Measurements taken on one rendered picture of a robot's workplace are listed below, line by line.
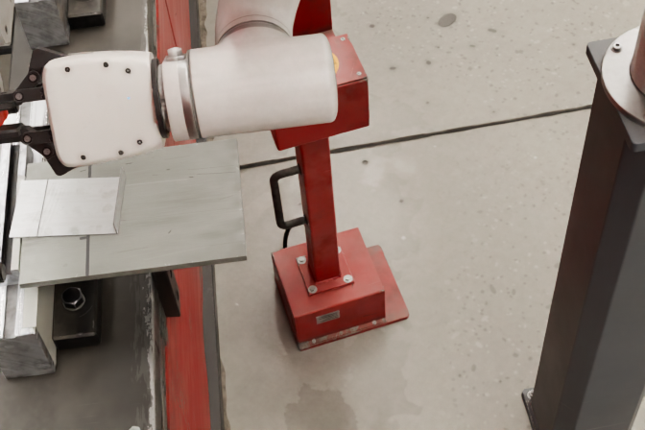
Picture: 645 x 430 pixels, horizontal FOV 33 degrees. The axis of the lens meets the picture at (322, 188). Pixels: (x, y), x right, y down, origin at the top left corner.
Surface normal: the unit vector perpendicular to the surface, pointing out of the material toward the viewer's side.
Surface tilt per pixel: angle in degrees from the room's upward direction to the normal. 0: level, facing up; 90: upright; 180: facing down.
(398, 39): 0
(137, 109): 55
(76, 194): 0
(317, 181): 90
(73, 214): 0
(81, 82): 50
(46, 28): 90
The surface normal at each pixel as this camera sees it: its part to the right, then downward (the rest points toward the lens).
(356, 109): 0.30, 0.75
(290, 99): 0.07, 0.42
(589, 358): -0.57, 0.67
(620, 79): -0.06, -0.61
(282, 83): 0.04, 0.13
